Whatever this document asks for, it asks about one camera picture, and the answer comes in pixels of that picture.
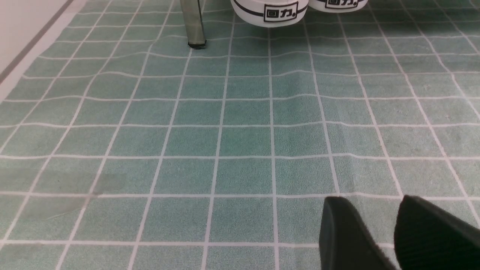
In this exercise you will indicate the black white canvas sneaker left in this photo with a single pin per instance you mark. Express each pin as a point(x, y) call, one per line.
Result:
point(270, 13)

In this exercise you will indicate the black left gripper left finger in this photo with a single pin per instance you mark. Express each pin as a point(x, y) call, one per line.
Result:
point(345, 243)

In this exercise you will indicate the black white canvas sneaker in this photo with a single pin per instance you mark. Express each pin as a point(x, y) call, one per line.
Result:
point(270, 13)
point(337, 6)

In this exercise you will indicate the black white canvas sneaker right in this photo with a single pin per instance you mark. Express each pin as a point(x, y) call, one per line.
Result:
point(337, 6)

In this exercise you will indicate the green checkered floor mat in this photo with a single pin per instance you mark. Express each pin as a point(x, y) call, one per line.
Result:
point(122, 148)

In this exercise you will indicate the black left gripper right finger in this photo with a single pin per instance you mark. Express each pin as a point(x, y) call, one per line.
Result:
point(427, 237)

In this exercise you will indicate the silver metal shoe rack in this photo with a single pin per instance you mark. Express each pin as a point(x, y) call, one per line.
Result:
point(192, 16)

